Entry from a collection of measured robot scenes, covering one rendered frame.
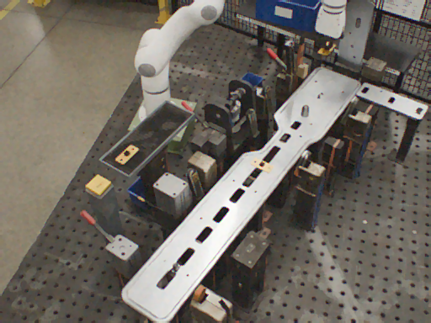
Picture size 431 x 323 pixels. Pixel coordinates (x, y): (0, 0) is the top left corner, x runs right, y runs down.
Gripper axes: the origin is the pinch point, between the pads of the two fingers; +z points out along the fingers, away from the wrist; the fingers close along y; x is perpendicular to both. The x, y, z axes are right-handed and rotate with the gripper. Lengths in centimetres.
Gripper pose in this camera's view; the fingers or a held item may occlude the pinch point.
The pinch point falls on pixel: (327, 43)
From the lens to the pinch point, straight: 207.9
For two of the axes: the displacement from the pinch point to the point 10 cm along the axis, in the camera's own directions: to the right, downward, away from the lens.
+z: 0.2, 6.7, 7.4
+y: 8.3, 4.1, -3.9
